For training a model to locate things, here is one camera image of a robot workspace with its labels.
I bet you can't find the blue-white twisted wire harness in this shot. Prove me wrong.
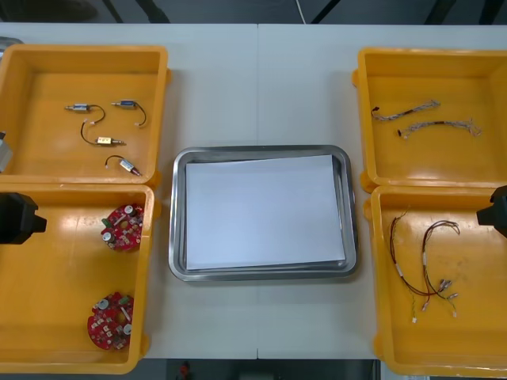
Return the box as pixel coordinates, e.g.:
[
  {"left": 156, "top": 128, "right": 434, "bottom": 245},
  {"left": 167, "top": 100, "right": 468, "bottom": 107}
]
[
  {"left": 396, "top": 117, "right": 484, "bottom": 139},
  {"left": 371, "top": 100, "right": 442, "bottom": 122}
]

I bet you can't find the white paper sheet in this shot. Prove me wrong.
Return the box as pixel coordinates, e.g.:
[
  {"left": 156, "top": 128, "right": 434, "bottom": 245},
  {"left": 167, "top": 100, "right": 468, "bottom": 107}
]
[{"left": 185, "top": 154, "right": 348, "bottom": 272}]

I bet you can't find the red-black wire harness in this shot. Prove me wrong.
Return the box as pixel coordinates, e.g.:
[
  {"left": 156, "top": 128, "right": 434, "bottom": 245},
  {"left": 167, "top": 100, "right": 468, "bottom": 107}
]
[
  {"left": 420, "top": 221, "right": 461, "bottom": 318},
  {"left": 389, "top": 205, "right": 437, "bottom": 324}
]

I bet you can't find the solenoid with blue label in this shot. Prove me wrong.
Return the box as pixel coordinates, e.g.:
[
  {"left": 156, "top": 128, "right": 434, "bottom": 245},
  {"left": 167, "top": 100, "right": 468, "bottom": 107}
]
[{"left": 110, "top": 99, "right": 148, "bottom": 129}]

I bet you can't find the solenoid with silver-blue label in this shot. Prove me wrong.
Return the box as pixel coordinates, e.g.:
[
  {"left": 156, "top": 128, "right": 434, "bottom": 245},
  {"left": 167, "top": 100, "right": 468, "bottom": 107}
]
[{"left": 64, "top": 103, "right": 106, "bottom": 125}]

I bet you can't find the brass-coloured solenoid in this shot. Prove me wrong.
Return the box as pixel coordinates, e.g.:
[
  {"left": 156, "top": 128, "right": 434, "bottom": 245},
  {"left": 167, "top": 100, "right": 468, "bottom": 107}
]
[{"left": 80, "top": 120, "right": 128, "bottom": 148}]

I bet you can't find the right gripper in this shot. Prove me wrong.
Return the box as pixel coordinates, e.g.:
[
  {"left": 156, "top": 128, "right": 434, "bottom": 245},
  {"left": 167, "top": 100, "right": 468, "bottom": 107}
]
[{"left": 476, "top": 185, "right": 507, "bottom": 238}]

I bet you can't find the yellow-orange plastic bin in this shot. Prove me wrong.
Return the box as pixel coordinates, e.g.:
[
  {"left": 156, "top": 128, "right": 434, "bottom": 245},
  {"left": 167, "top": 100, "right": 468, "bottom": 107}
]
[
  {"left": 351, "top": 47, "right": 507, "bottom": 194},
  {"left": 0, "top": 182, "right": 162, "bottom": 375},
  {"left": 0, "top": 43, "right": 173, "bottom": 186},
  {"left": 364, "top": 184, "right": 507, "bottom": 380}
]

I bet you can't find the solenoid with white label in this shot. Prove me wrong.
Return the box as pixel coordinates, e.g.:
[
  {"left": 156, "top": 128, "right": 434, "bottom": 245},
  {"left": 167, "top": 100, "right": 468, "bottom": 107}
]
[{"left": 104, "top": 154, "right": 142, "bottom": 177}]

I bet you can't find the steel tray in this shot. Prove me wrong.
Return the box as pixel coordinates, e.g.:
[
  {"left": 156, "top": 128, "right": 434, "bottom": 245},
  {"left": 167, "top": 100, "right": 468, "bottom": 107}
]
[{"left": 168, "top": 145, "right": 360, "bottom": 283}]

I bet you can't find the round red circuit board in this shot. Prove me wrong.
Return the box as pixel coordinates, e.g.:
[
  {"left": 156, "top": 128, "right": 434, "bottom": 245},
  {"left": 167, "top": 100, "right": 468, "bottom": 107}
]
[
  {"left": 86, "top": 291, "right": 135, "bottom": 352},
  {"left": 99, "top": 203, "right": 145, "bottom": 253}
]

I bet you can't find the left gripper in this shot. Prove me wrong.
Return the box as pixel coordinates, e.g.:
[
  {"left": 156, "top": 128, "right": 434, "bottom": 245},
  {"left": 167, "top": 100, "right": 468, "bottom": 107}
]
[{"left": 0, "top": 192, "right": 48, "bottom": 245}]

